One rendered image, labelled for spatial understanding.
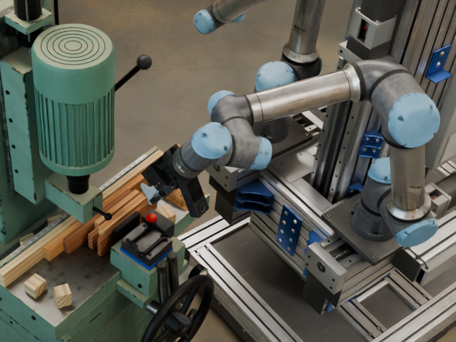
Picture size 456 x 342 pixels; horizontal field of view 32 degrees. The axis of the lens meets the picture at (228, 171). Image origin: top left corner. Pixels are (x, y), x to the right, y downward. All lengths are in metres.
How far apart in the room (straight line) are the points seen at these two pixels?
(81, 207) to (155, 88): 2.11
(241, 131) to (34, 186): 0.57
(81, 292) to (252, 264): 1.11
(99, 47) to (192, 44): 2.65
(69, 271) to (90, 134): 0.43
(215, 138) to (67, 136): 0.34
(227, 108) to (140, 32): 2.63
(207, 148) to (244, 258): 1.39
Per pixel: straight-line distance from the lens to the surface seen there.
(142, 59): 1.83
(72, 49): 1.76
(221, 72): 4.21
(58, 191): 2.06
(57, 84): 1.73
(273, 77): 2.49
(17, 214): 2.25
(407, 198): 2.10
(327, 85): 1.92
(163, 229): 2.04
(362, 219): 2.35
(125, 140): 3.77
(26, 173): 2.05
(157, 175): 1.87
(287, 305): 2.94
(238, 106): 1.86
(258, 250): 3.08
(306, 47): 2.54
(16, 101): 1.91
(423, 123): 1.87
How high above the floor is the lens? 2.54
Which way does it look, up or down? 44 degrees down
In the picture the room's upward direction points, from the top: 8 degrees clockwise
